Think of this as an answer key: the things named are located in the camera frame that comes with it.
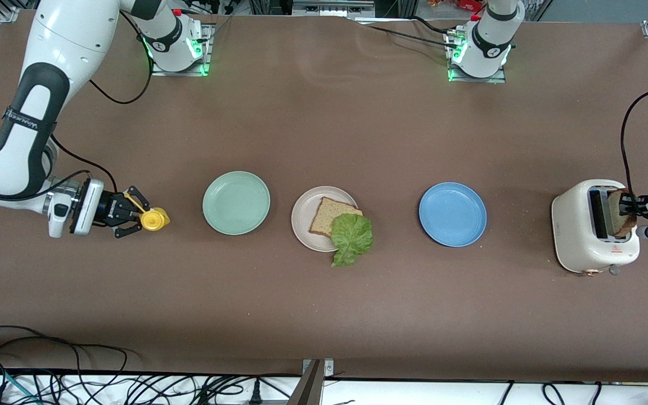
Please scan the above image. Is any brown bread slice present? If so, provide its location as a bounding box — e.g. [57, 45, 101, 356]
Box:
[309, 196, 364, 237]
[607, 188, 638, 238]

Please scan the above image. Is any yellow mustard squeeze bottle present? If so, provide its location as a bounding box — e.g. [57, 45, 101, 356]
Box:
[123, 191, 171, 233]

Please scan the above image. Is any green lettuce leaf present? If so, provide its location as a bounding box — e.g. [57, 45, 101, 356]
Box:
[330, 213, 374, 268]

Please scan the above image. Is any green round plate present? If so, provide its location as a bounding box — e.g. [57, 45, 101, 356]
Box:
[202, 170, 271, 236]

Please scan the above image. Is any beige round plate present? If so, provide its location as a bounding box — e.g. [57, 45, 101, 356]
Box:
[291, 186, 361, 253]

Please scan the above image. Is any blue round plate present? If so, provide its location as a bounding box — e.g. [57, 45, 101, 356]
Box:
[418, 181, 488, 248]

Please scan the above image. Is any white two-slot toaster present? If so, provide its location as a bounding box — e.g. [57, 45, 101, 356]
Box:
[551, 179, 641, 277]

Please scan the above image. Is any red package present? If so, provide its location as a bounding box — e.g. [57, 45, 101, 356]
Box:
[428, 0, 485, 12]

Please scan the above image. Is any grey equipment box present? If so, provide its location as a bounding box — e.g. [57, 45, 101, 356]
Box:
[292, 0, 375, 17]

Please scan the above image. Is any black looped floor cable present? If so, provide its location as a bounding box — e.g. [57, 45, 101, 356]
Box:
[0, 325, 129, 389]

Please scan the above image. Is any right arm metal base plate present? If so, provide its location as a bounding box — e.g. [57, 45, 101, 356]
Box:
[150, 24, 213, 77]

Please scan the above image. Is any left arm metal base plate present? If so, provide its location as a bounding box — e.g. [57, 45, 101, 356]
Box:
[447, 31, 507, 84]

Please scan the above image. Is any grey metal post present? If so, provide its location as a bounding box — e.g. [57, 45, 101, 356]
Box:
[287, 360, 325, 405]

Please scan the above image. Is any metal bracket plate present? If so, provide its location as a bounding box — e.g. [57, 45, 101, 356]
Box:
[301, 358, 336, 376]

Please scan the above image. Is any black table cable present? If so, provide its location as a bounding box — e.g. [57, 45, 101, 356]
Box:
[352, 17, 461, 51]

